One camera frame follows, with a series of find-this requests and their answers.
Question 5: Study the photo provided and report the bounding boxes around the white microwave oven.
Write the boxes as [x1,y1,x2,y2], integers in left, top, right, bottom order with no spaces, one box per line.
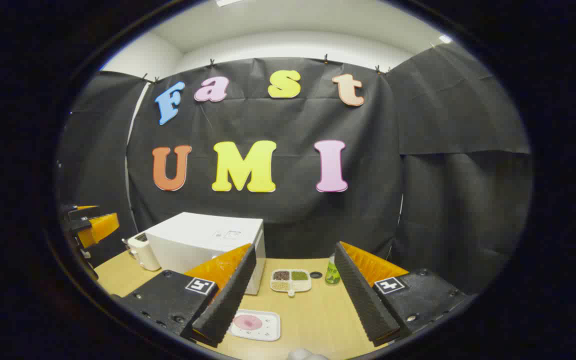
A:
[144,212,267,296]

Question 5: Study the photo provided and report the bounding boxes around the white toaster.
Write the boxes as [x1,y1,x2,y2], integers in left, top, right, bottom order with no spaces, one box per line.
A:
[127,232,162,272]

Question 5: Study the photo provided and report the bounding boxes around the black backdrop cloth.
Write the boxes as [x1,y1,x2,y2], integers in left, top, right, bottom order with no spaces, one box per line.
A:
[58,42,534,296]

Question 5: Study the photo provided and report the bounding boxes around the green drink bottle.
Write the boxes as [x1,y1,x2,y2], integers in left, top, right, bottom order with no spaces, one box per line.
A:
[325,253,342,286]

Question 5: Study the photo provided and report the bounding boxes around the divided white dish with beans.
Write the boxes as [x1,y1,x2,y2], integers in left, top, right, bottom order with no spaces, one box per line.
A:
[270,269,313,298]

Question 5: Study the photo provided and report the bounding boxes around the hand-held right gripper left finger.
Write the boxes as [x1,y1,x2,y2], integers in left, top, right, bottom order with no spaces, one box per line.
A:
[113,243,258,348]

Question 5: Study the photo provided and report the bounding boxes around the white plate with pink food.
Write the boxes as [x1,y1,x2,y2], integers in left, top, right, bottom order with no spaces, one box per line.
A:
[227,309,282,342]

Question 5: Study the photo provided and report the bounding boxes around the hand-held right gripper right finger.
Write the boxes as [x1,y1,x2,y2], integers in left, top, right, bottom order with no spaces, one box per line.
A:
[334,241,476,347]

